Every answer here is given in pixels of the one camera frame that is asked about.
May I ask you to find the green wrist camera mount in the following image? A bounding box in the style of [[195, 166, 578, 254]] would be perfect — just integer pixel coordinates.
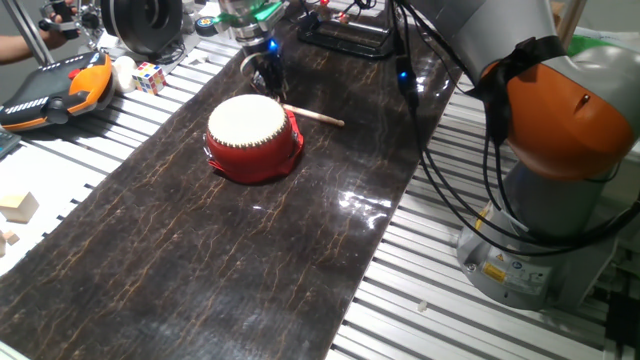
[[217, 0, 289, 30]]

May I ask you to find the light wooden drumstick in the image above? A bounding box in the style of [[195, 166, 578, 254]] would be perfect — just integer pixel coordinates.
[[282, 103, 346, 128]]

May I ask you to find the Rubik's cube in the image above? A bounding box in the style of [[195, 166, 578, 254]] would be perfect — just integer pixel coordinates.
[[131, 61, 168, 96]]

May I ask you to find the black handheld device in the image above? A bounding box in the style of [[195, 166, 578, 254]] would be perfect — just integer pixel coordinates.
[[38, 0, 82, 40]]

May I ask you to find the dark marble pattern mat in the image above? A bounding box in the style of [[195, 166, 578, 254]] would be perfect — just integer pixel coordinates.
[[0, 19, 464, 360]]

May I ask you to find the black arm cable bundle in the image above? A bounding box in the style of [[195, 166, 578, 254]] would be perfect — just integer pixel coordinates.
[[389, 0, 640, 257]]

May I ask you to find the red drum with white head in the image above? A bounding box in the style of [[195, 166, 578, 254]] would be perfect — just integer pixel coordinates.
[[203, 93, 305, 185]]

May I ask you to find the black tray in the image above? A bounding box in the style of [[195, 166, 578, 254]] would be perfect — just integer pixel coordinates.
[[297, 8, 397, 60]]

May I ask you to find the orange black teach pendant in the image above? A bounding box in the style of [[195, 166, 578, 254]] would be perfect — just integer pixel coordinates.
[[0, 51, 115, 133]]

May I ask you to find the black computer keyboard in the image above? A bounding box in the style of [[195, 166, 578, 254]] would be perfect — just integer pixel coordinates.
[[0, 128, 22, 160]]

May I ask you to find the black filament spool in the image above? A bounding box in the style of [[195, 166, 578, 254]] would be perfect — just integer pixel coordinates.
[[99, 0, 184, 56]]

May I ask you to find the white paper sheet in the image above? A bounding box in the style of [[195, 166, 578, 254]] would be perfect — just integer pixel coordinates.
[[0, 144, 96, 276]]

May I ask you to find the white round toy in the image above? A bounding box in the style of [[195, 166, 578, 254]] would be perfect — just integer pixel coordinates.
[[112, 55, 137, 94]]

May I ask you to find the person's forearm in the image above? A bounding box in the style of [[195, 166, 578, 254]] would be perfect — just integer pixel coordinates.
[[0, 33, 46, 65]]

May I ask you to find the aluminium frame bar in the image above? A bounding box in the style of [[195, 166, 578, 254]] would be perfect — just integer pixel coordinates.
[[0, 0, 54, 66]]

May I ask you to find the person's hand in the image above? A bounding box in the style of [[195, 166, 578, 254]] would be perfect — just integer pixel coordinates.
[[37, 10, 80, 51]]

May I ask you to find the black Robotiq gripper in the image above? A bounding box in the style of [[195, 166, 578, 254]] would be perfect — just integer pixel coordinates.
[[242, 37, 290, 102]]

